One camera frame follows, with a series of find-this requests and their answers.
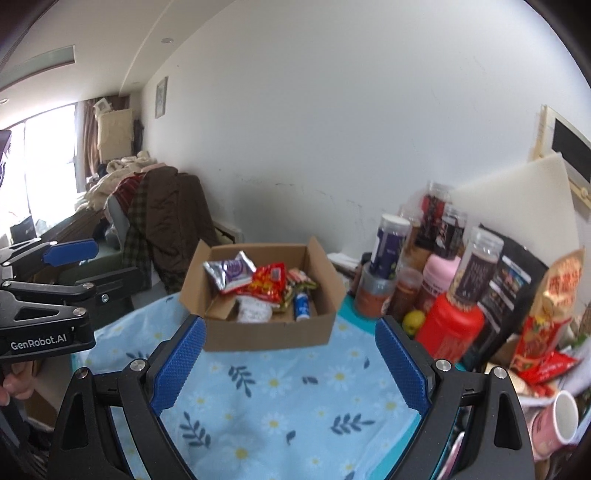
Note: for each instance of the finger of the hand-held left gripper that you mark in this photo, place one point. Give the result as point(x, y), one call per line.
point(115, 286)
point(71, 251)

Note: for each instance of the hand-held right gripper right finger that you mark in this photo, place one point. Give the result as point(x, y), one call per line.
point(401, 364)

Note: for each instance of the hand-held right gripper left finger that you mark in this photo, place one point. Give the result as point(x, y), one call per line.
point(180, 364)

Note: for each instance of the white bread packet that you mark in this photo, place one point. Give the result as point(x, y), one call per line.
point(254, 310)

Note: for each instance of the brown cardboard box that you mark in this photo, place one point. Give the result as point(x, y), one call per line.
point(268, 334)

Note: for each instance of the purple silver snack packet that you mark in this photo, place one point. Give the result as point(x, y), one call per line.
point(231, 272)

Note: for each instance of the blue tablet tube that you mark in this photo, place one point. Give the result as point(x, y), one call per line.
point(302, 307)

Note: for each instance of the red snack packet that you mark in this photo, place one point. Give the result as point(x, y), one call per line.
point(268, 281)

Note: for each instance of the red white packet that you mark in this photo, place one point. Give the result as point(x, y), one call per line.
point(302, 279)

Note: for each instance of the person's left hand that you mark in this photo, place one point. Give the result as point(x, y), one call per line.
point(16, 381)

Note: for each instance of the brown wooden desk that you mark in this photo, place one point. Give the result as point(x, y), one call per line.
point(69, 226)

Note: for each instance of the yellow-green fruit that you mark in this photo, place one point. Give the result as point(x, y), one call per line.
point(413, 322)

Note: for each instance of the plaid garment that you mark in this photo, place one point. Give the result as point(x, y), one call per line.
point(136, 240)

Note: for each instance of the grey chair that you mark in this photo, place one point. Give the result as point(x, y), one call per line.
point(117, 224)

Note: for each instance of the large cardboard carton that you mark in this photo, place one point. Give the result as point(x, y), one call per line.
point(44, 397)

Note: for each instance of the red canister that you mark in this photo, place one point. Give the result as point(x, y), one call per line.
point(450, 330)

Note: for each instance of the teal table mat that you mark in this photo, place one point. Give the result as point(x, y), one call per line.
point(355, 318)

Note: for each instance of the jar of brown contents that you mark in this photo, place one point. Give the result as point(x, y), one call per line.
point(406, 295)

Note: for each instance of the jar of red-brown contents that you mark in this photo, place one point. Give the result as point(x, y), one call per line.
point(374, 295)

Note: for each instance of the pink bottle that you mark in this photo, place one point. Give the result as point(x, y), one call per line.
point(438, 281)

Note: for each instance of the brown coat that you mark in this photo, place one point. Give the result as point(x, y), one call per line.
point(175, 217)

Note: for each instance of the pile of clothes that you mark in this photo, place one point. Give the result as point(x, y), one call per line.
point(120, 170)

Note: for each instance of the light blue floral tablecloth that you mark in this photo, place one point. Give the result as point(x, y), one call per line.
point(277, 406)

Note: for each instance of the brown curtain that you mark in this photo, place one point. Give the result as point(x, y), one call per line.
point(85, 143)

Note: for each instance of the purple label jar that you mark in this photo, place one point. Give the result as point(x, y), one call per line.
point(388, 249)

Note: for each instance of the brown bottle black cap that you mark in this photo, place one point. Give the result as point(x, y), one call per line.
point(418, 249)

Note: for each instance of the white paper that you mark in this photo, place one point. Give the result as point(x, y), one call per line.
point(344, 263)

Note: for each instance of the black nut packet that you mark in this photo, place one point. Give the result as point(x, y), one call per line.
point(503, 295)

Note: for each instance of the white leaning board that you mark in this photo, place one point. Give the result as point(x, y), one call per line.
point(228, 233)

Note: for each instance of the clear jar black label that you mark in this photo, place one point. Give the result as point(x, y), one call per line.
point(452, 230)

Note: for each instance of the small red packet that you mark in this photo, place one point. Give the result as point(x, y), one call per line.
point(549, 367)

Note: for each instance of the pink mug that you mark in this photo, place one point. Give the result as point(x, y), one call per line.
point(554, 424)

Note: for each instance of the clear jar dark red label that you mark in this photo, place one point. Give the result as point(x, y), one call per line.
point(435, 203)

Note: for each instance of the orange red snack bag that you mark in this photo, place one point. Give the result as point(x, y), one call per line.
point(554, 300)

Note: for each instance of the white foam board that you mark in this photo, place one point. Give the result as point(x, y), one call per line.
point(517, 203)

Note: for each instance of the small wall picture frame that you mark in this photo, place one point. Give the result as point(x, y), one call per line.
point(161, 97)

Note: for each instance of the cream framed wall board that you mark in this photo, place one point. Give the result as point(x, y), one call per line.
point(568, 143)

